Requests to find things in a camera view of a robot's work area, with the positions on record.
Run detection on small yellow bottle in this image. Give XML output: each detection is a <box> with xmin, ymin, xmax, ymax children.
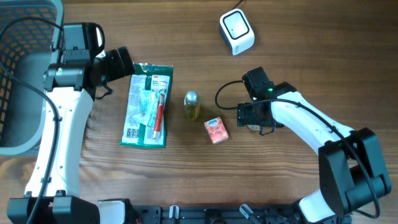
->
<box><xmin>184</xmin><ymin>91</ymin><xmax>200</xmax><ymax>121</ymax></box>

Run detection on red white tube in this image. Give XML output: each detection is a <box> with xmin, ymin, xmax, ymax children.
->
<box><xmin>152</xmin><ymin>93</ymin><xmax>165</xmax><ymax>139</ymax></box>

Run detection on green lid jar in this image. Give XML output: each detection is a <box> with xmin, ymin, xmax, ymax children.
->
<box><xmin>246</xmin><ymin>124</ymin><xmax>262</xmax><ymax>131</ymax></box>

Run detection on dark grey mesh basket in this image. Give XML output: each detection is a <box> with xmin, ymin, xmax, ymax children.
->
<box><xmin>1</xmin><ymin>0</ymin><xmax>64</xmax><ymax>157</ymax></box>

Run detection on green package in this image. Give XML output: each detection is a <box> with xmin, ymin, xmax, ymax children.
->
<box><xmin>120</xmin><ymin>63</ymin><xmax>174</xmax><ymax>148</ymax></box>

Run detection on white barcode scanner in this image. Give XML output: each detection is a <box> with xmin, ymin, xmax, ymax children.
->
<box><xmin>219</xmin><ymin>9</ymin><xmax>255</xmax><ymax>56</ymax></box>

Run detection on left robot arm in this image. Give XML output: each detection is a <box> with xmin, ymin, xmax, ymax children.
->
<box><xmin>7</xmin><ymin>22</ymin><xmax>136</xmax><ymax>223</ymax></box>

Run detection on black left camera cable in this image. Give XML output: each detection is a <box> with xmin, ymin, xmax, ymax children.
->
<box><xmin>0</xmin><ymin>16</ymin><xmax>65</xmax><ymax>224</ymax></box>

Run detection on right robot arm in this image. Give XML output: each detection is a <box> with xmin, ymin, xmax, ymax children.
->
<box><xmin>237</xmin><ymin>67</ymin><xmax>392</xmax><ymax>223</ymax></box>

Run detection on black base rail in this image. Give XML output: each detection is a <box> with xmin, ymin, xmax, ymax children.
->
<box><xmin>125</xmin><ymin>204</ymin><xmax>309</xmax><ymax>224</ymax></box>

